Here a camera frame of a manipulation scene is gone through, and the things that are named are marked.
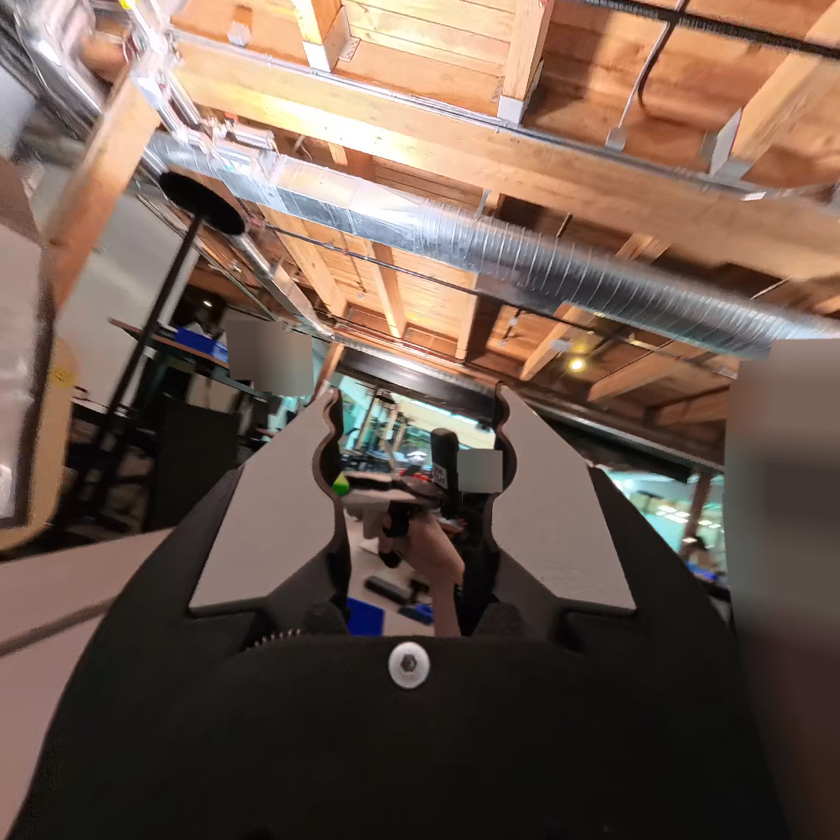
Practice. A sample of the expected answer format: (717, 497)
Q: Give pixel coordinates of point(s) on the acrylic tabletop sign stand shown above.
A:
(19, 328)

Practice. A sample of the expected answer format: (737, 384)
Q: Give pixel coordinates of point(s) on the blue plastic bin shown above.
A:
(364, 617)

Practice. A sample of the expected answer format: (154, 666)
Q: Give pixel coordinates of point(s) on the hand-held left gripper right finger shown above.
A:
(558, 525)

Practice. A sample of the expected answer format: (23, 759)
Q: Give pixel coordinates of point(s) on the person's right hand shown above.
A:
(430, 544)

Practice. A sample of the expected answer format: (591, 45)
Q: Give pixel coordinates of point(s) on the black floor lamp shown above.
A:
(200, 200)

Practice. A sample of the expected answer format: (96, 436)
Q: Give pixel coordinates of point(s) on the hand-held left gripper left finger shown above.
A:
(262, 525)

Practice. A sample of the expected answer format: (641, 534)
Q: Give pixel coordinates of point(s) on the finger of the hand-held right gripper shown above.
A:
(384, 499)
(371, 477)

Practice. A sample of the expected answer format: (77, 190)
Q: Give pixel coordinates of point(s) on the small blue crate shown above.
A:
(200, 342)

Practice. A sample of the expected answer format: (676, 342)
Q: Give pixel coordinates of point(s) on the wooden work table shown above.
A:
(164, 344)

